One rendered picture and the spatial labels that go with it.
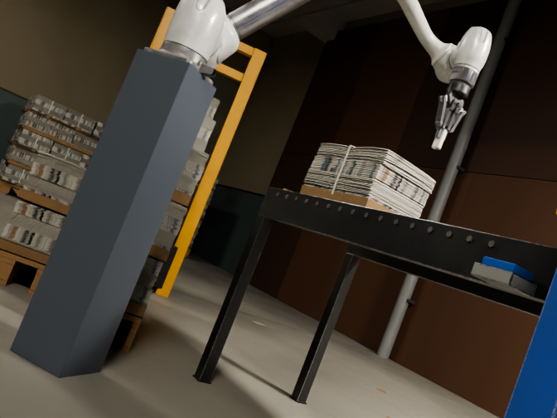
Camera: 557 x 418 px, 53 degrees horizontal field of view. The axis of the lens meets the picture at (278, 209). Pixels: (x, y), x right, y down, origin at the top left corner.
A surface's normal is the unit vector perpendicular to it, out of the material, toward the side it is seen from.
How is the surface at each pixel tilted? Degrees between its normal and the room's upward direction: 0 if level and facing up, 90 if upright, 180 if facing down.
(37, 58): 90
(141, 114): 90
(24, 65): 90
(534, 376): 90
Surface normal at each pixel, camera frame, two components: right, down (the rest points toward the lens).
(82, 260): -0.29, -0.19
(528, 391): -0.76, -0.35
